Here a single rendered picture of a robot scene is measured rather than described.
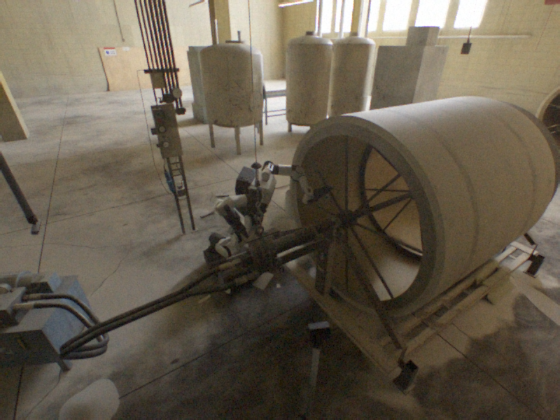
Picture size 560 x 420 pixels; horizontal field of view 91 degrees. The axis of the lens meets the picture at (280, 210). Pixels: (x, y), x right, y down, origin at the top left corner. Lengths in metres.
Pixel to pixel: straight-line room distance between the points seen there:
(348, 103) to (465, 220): 6.76
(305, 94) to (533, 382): 6.57
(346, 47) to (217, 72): 3.60
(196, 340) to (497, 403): 2.33
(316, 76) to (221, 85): 2.49
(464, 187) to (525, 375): 1.66
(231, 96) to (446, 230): 5.16
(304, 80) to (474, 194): 5.95
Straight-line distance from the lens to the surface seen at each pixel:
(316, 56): 7.53
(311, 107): 7.65
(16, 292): 2.73
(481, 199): 2.23
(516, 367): 3.15
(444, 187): 1.92
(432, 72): 8.25
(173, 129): 3.41
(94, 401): 2.72
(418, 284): 2.14
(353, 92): 8.45
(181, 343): 2.77
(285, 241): 2.04
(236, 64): 6.20
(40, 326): 2.65
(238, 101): 6.28
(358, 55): 8.38
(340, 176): 3.35
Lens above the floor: 2.20
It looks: 31 degrees down
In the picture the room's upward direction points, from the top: straight up
